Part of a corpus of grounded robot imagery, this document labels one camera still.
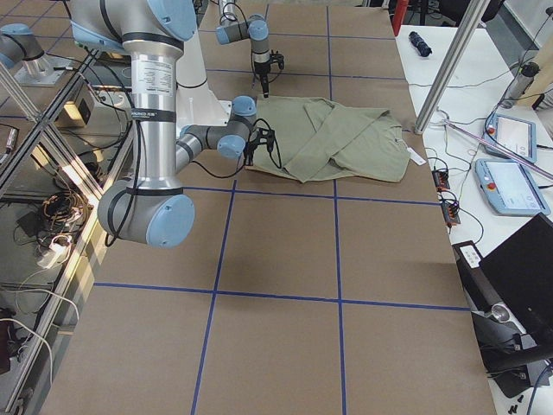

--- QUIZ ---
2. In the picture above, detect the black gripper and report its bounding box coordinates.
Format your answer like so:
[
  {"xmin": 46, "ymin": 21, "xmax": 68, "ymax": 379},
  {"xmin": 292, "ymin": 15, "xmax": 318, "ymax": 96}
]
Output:
[
  {"xmin": 252, "ymin": 51, "xmax": 284, "ymax": 98},
  {"xmin": 243, "ymin": 128, "xmax": 277, "ymax": 166}
]

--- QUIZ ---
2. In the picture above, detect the olive green long-sleeve shirt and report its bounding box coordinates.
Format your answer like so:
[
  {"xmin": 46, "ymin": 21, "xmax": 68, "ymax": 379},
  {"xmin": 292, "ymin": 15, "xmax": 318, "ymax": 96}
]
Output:
[{"xmin": 252, "ymin": 96, "xmax": 410, "ymax": 183}]

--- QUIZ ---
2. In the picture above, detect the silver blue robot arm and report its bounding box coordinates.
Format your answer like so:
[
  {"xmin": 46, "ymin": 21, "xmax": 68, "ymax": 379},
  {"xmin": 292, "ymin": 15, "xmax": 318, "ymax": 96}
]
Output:
[
  {"xmin": 69, "ymin": 1, "xmax": 277, "ymax": 248},
  {"xmin": 215, "ymin": 1, "xmax": 285, "ymax": 98}
]

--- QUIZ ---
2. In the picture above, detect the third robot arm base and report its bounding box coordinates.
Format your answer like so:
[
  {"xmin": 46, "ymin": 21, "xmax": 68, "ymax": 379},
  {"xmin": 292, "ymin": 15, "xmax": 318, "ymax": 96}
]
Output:
[{"xmin": 1, "ymin": 23, "xmax": 78, "ymax": 87}]

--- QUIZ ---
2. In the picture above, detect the white paper price tag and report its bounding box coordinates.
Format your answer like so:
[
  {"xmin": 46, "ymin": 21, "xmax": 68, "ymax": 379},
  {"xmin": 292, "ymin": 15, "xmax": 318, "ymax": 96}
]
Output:
[{"xmin": 407, "ymin": 147, "xmax": 427, "ymax": 166}]

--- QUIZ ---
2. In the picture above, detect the folded dark blue umbrella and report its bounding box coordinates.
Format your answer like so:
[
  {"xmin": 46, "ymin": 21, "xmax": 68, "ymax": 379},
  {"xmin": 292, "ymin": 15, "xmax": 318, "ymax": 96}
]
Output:
[{"xmin": 409, "ymin": 31, "xmax": 432, "ymax": 58}]

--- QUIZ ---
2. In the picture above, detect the orange black circuit board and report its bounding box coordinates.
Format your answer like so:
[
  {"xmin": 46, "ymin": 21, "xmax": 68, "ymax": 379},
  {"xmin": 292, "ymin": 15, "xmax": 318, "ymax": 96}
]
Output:
[{"xmin": 431, "ymin": 169, "xmax": 450, "ymax": 192}]

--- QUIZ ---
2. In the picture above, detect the far blue teach pendant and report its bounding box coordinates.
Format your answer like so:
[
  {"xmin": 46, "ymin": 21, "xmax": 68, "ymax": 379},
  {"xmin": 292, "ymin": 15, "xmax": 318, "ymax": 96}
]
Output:
[{"xmin": 482, "ymin": 113, "xmax": 537, "ymax": 163}]

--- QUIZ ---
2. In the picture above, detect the blue teach pendant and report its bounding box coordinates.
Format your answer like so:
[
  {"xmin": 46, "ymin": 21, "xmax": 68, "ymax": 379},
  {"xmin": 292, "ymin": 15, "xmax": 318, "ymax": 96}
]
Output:
[
  {"xmin": 474, "ymin": 159, "xmax": 551, "ymax": 217},
  {"xmin": 482, "ymin": 113, "xmax": 537, "ymax": 163}
]

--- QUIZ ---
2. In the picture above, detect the near blue teach pendant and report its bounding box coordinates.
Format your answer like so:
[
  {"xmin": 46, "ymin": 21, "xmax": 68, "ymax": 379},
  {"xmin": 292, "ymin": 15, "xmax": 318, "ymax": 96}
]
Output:
[{"xmin": 474, "ymin": 159, "xmax": 551, "ymax": 217}]

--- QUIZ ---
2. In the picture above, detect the grey water bottle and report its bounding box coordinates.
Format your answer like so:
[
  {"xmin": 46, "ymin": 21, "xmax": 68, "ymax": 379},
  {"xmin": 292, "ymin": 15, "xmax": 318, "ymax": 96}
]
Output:
[{"xmin": 500, "ymin": 61, "xmax": 540, "ymax": 109}]

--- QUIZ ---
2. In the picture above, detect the black laptop computer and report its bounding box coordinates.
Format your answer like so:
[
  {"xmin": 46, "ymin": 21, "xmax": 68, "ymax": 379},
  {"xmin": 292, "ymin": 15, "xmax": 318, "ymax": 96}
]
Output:
[{"xmin": 451, "ymin": 212, "xmax": 553, "ymax": 338}]

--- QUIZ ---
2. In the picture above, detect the tangled cable bundle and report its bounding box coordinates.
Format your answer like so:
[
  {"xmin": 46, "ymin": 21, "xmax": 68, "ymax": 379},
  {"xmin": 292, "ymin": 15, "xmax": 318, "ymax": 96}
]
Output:
[{"xmin": 41, "ymin": 192, "xmax": 94, "ymax": 237}]

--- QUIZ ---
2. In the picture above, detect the aluminium frame post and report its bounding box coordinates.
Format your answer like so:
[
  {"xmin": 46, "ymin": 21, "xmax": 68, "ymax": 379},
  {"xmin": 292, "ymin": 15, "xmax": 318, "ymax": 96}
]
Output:
[{"xmin": 414, "ymin": 0, "xmax": 490, "ymax": 135}]

